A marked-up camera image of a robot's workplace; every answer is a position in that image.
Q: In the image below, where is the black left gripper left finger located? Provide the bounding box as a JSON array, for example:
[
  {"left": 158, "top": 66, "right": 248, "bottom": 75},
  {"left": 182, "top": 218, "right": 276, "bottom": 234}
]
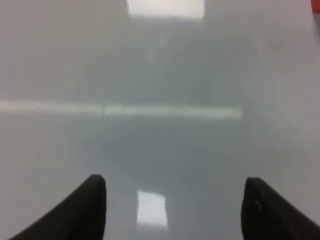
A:
[{"left": 11, "top": 174, "right": 107, "bottom": 240}]

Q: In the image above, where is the red foam cube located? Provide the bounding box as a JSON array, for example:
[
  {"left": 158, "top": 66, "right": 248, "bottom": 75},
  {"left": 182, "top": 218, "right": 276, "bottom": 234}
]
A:
[{"left": 310, "top": 0, "right": 320, "bottom": 14}]

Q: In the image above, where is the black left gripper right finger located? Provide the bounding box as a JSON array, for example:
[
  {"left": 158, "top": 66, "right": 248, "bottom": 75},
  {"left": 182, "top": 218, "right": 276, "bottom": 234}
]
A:
[{"left": 240, "top": 177, "right": 320, "bottom": 240}]

